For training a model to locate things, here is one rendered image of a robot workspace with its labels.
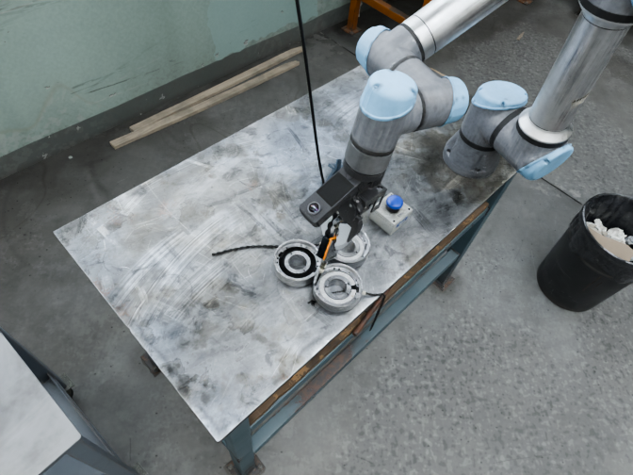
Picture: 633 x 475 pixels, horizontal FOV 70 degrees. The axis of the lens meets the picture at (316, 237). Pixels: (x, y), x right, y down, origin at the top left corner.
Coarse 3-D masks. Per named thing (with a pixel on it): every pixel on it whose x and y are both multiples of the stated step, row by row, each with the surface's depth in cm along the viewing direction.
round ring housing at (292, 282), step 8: (288, 240) 101; (296, 240) 101; (304, 240) 101; (280, 248) 100; (312, 248) 102; (288, 256) 100; (296, 256) 101; (304, 256) 100; (288, 264) 99; (304, 264) 102; (280, 272) 96; (296, 272) 98; (312, 272) 98; (288, 280) 96; (296, 280) 95; (304, 280) 96; (312, 280) 98
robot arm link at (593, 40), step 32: (608, 0) 73; (576, 32) 81; (608, 32) 78; (576, 64) 84; (544, 96) 93; (576, 96) 89; (512, 128) 105; (544, 128) 97; (512, 160) 106; (544, 160) 100
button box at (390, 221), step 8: (384, 200) 109; (384, 208) 108; (400, 208) 108; (408, 208) 108; (376, 216) 109; (384, 216) 107; (392, 216) 107; (400, 216) 107; (408, 216) 109; (384, 224) 108; (392, 224) 106; (400, 224) 110; (392, 232) 108
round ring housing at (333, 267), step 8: (328, 264) 98; (336, 264) 98; (344, 264) 98; (328, 272) 99; (352, 272) 99; (328, 280) 98; (336, 280) 98; (344, 280) 98; (360, 280) 97; (328, 288) 96; (344, 288) 99; (360, 288) 97; (320, 296) 95; (336, 296) 95; (344, 296) 95; (360, 296) 94; (320, 304) 95; (328, 304) 93; (336, 304) 94; (344, 304) 94; (352, 304) 94; (336, 312) 96
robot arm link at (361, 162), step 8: (352, 144) 72; (352, 152) 72; (360, 152) 71; (352, 160) 73; (360, 160) 72; (368, 160) 72; (376, 160) 72; (384, 160) 72; (352, 168) 74; (360, 168) 73; (368, 168) 73; (376, 168) 73; (384, 168) 74
